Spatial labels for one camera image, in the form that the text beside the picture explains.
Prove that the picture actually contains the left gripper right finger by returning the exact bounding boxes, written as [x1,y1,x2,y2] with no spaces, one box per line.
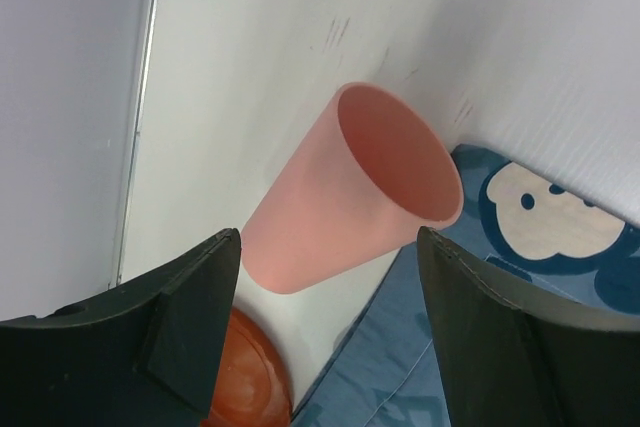
[417,227,639,426]

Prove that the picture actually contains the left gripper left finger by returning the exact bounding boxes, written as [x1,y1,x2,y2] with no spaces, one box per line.
[1,228,241,426]

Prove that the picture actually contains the red plastic plate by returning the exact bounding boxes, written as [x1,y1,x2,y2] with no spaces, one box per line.
[200,307,293,427]

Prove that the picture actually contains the blue letter-print cloth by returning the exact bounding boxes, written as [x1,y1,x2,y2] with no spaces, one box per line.
[293,145,639,426]

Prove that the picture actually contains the pink plastic cup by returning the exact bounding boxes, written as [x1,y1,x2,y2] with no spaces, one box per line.
[241,83,463,294]

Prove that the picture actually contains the left aluminium frame post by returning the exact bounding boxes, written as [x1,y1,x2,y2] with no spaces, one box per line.
[106,0,157,290]

